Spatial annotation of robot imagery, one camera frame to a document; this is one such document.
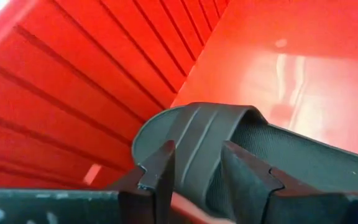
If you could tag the large red plastic bin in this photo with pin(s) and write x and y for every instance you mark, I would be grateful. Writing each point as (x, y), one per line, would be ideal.
(73, 77)

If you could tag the dark green slide sandal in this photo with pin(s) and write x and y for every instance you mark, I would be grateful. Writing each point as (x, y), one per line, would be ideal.
(197, 130)

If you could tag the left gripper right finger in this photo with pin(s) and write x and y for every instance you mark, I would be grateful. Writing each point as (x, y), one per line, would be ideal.
(253, 193)

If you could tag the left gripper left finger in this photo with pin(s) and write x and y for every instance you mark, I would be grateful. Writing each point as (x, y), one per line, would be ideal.
(135, 202)

